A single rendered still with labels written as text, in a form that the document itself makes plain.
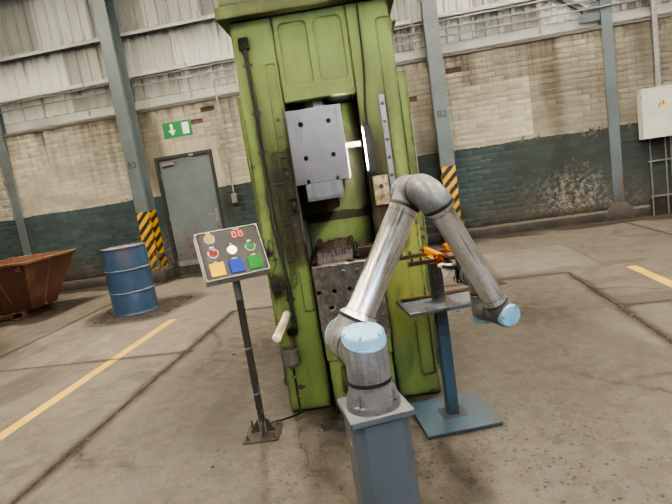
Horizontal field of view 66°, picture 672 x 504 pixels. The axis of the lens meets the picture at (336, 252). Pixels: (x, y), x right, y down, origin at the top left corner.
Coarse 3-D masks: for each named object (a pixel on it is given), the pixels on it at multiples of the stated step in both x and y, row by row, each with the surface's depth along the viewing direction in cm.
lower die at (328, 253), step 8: (328, 240) 328; (344, 240) 315; (328, 248) 293; (344, 248) 287; (352, 248) 309; (320, 256) 288; (328, 256) 288; (336, 256) 288; (344, 256) 288; (352, 256) 287; (320, 264) 288
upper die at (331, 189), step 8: (312, 184) 282; (320, 184) 282; (328, 184) 282; (336, 184) 281; (312, 192) 282; (320, 192) 282; (328, 192) 282; (336, 192) 282; (344, 192) 321; (312, 200) 283
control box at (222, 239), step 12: (228, 228) 277; (240, 228) 279; (252, 228) 281; (204, 240) 270; (216, 240) 272; (228, 240) 274; (240, 240) 276; (252, 240) 278; (204, 252) 268; (228, 252) 271; (240, 252) 273; (252, 252) 275; (264, 252) 277; (204, 264) 265; (228, 264) 268; (264, 264) 274; (204, 276) 265; (228, 276) 266; (240, 276) 270; (252, 276) 276
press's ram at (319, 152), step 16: (288, 112) 276; (304, 112) 276; (320, 112) 276; (336, 112) 276; (288, 128) 277; (304, 128) 277; (320, 128) 277; (336, 128) 277; (304, 144) 279; (320, 144) 278; (336, 144) 278; (352, 144) 297; (304, 160) 280; (320, 160) 280; (336, 160) 279; (304, 176) 281; (320, 176) 281; (336, 176) 295
